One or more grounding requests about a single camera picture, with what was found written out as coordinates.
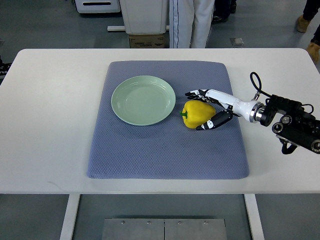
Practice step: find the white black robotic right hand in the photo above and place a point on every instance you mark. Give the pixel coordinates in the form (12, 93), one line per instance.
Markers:
(232, 107)

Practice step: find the yellow bell pepper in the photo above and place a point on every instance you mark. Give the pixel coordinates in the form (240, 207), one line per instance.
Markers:
(195, 113)

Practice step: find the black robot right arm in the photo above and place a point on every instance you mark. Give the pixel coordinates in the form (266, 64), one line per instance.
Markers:
(296, 127)

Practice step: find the small grey floor plate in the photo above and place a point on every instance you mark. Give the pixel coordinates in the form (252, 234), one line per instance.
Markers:
(237, 41)

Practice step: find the light green plate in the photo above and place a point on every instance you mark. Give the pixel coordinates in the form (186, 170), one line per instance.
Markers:
(143, 100)

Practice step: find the tan boot lower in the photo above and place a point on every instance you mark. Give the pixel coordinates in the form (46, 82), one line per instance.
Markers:
(313, 50)

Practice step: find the tan boot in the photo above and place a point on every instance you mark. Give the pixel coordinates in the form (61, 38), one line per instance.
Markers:
(313, 50)
(302, 24)

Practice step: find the blue-grey textured mat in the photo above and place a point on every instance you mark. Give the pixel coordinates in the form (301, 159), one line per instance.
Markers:
(168, 149)

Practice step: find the tan boot upper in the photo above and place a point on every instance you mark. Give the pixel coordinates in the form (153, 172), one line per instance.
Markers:
(302, 24)

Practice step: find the white right table leg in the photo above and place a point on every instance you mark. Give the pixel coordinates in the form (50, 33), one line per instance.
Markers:
(254, 217)

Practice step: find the white table leg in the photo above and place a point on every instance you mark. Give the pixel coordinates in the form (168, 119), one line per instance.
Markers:
(70, 217)
(254, 217)

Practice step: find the dark shoe on floor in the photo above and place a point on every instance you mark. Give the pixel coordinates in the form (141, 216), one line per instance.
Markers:
(222, 10)

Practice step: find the person in dark clothes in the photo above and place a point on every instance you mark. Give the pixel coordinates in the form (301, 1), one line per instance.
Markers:
(310, 10)

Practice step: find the person in white trousers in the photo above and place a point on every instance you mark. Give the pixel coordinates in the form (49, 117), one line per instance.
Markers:
(189, 23)

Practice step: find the cardboard box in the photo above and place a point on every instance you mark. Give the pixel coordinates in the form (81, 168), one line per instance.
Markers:
(147, 41)

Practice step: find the white machine with slot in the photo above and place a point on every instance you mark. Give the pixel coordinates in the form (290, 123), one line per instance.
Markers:
(97, 6)

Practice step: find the white left table leg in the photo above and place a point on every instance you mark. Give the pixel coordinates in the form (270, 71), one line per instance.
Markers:
(70, 217)

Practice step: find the black object at left edge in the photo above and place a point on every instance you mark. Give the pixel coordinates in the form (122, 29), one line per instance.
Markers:
(4, 68)

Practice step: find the white cabinet pedestal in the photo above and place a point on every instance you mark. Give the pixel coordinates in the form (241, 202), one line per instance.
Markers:
(142, 17)

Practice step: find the grey metal base plate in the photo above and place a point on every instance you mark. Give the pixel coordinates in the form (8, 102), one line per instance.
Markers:
(163, 229)

